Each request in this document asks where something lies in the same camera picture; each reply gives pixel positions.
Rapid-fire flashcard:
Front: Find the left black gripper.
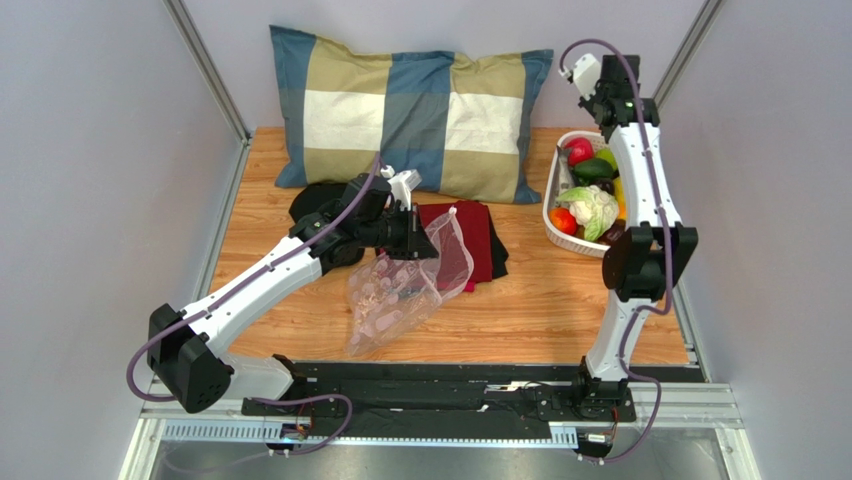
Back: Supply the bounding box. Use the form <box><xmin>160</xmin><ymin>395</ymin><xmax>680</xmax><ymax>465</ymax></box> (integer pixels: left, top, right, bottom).
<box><xmin>357</xmin><ymin>204</ymin><xmax>439</xmax><ymax>262</ymax></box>

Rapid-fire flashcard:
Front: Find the clear zip top bag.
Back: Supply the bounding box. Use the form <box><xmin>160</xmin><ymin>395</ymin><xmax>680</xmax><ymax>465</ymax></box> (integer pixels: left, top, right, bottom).
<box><xmin>345</xmin><ymin>205</ymin><xmax>474</xmax><ymax>357</ymax></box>

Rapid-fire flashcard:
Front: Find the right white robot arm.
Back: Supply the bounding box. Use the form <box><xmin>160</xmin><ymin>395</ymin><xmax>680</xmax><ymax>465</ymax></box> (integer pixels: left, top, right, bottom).
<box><xmin>570</xmin><ymin>54</ymin><xmax>698</xmax><ymax>419</ymax></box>

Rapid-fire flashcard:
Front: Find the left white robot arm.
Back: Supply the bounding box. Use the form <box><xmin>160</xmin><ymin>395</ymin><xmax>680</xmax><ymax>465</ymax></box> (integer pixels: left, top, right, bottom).
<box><xmin>143</xmin><ymin>167</ymin><xmax>438</xmax><ymax>414</ymax></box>

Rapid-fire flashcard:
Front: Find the dark red folded cloth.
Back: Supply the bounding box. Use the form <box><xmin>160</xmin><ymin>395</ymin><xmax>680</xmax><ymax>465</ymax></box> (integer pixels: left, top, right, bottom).
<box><xmin>420</xmin><ymin>200</ymin><xmax>495</xmax><ymax>292</ymax></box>

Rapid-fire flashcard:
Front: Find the black cap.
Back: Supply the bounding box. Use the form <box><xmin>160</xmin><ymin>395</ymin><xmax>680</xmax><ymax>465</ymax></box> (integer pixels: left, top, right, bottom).
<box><xmin>288</xmin><ymin>183</ymin><xmax>347</xmax><ymax>222</ymax></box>

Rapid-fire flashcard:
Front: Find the black folded cloth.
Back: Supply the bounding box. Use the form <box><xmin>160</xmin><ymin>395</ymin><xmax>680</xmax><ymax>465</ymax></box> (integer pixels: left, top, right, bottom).
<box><xmin>489</xmin><ymin>219</ymin><xmax>509</xmax><ymax>280</ymax></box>

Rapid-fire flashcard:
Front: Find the blue beige checked pillow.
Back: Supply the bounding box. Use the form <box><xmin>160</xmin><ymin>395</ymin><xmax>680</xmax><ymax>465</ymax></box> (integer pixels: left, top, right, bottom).
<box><xmin>269</xmin><ymin>26</ymin><xmax>554</xmax><ymax>204</ymax></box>

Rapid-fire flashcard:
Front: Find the white plastic basket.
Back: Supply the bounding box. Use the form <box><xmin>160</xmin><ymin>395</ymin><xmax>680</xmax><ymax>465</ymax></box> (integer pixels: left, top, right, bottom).
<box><xmin>543</xmin><ymin>131</ymin><xmax>619</xmax><ymax>258</ymax></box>

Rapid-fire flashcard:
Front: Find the toy cauliflower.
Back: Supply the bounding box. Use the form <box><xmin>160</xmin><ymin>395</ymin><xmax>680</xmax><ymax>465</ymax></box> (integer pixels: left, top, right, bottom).
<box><xmin>556</xmin><ymin>186</ymin><xmax>620</xmax><ymax>242</ymax></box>

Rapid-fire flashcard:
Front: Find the green toy avocado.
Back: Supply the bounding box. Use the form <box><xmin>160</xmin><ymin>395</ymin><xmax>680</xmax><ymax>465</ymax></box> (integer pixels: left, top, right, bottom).
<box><xmin>572</xmin><ymin>157</ymin><xmax>616</xmax><ymax>185</ymax></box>

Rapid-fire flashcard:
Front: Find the red toy apple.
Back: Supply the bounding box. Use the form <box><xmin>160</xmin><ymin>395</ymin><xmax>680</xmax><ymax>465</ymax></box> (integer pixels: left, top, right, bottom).
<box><xmin>563</xmin><ymin>137</ymin><xmax>595</xmax><ymax>167</ymax></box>

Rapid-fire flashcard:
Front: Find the dark purple toy fruit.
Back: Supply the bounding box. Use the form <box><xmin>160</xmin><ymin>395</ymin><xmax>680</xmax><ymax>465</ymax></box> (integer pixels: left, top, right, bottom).
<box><xmin>597</xmin><ymin>219</ymin><xmax>627</xmax><ymax>246</ymax></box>

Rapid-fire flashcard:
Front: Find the light green toy fruit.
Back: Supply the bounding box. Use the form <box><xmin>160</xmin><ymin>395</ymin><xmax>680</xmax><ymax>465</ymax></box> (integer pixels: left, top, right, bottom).
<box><xmin>595</xmin><ymin>148</ymin><xmax>619</xmax><ymax>172</ymax></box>

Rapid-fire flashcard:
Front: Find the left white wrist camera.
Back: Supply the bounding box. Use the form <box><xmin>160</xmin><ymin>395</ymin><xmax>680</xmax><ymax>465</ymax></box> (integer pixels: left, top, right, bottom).
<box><xmin>379</xmin><ymin>165</ymin><xmax>422</xmax><ymax>211</ymax></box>

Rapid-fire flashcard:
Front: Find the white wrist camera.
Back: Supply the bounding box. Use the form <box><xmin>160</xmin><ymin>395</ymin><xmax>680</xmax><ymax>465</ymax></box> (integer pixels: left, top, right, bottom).
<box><xmin>560</xmin><ymin>54</ymin><xmax>602</xmax><ymax>100</ymax></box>
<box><xmin>379</xmin><ymin>165</ymin><xmax>422</xmax><ymax>211</ymax></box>

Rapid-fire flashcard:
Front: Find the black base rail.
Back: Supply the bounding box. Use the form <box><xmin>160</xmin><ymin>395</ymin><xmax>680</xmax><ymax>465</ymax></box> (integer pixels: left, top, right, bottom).
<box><xmin>240</xmin><ymin>357</ymin><xmax>651</xmax><ymax>441</ymax></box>

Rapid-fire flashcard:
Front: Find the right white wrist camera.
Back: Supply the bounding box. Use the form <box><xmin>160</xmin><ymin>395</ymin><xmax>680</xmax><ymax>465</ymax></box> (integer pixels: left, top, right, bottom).
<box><xmin>560</xmin><ymin>54</ymin><xmax>602</xmax><ymax>100</ymax></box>

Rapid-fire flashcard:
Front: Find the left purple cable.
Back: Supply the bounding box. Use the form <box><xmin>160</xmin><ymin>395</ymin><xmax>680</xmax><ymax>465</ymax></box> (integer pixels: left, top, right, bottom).
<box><xmin>126</xmin><ymin>151</ymin><xmax>384</xmax><ymax>457</ymax></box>

